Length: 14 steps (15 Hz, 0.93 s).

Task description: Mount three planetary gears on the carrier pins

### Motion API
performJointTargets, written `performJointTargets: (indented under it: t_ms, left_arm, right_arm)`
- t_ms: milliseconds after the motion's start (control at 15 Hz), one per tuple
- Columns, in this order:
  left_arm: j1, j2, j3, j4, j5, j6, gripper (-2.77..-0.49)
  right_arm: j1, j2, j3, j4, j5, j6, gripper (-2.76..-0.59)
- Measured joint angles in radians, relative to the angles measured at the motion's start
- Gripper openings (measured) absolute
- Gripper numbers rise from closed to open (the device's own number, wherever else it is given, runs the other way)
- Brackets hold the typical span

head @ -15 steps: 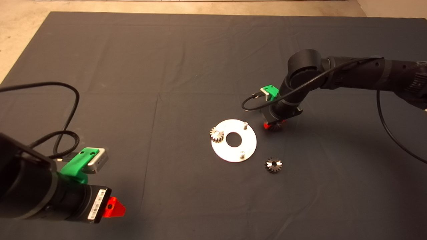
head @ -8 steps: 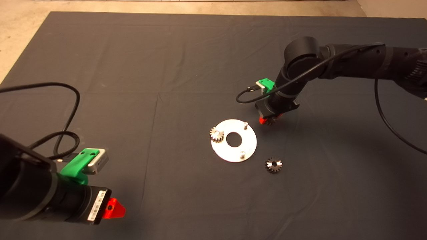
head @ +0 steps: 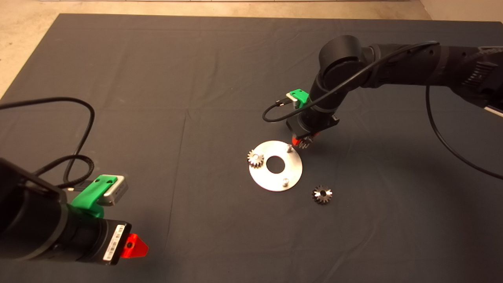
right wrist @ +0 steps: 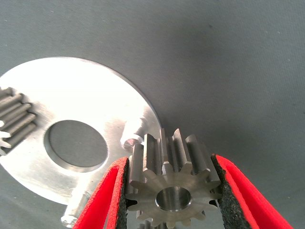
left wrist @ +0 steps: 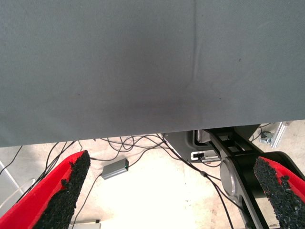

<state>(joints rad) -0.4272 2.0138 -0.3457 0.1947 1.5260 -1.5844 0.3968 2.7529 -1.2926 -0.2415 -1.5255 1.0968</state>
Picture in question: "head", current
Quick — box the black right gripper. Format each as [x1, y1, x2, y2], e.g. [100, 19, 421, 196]
[286, 110, 340, 147]

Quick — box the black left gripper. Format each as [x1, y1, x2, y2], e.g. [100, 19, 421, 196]
[63, 204, 149, 265]

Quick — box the round metal carrier plate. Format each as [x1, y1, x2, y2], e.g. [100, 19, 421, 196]
[248, 141, 303, 192]

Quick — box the dark grey table cloth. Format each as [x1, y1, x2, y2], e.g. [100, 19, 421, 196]
[0, 14, 503, 283]

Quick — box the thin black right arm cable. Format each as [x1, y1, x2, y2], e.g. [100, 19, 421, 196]
[262, 40, 503, 180]

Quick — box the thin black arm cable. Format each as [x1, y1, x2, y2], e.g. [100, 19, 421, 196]
[0, 97, 95, 185]
[262, 40, 503, 180]

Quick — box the green right camera mount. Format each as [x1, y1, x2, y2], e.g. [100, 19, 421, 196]
[289, 89, 311, 108]

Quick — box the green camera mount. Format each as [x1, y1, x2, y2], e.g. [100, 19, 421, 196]
[71, 175, 118, 219]
[289, 89, 311, 108]

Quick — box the silver left camera box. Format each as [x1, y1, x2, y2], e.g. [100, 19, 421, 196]
[96, 176, 129, 207]

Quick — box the green left camera mount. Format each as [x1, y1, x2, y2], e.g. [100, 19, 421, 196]
[71, 175, 118, 219]

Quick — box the braided black cable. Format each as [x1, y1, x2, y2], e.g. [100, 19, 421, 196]
[33, 154, 95, 190]

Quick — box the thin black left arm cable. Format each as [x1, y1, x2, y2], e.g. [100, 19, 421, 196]
[0, 97, 95, 185]

